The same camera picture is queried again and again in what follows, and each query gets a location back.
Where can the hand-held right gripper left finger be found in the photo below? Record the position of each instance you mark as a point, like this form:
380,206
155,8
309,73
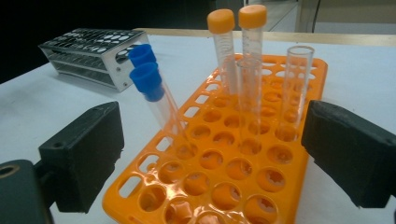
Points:
84,155

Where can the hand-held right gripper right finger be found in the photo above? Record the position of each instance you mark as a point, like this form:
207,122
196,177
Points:
348,152

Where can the orange plastic test tube rack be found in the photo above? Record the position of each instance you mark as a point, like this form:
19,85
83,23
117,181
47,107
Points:
289,193

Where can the clear test tube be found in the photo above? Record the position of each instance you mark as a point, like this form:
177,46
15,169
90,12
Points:
297,93
249,93

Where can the silver metal test tube rack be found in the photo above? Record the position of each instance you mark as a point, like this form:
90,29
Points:
121,77

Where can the blue capped test tube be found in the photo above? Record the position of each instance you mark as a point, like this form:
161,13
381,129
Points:
141,54
146,79

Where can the orange capped test tube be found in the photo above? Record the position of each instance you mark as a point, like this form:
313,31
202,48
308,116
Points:
252,15
221,20

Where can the white table board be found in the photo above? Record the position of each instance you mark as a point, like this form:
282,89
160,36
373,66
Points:
46,102

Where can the wooden table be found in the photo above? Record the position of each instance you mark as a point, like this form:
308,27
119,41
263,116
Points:
342,39

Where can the beige wooden cabinet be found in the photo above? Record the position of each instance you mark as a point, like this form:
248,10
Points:
351,11

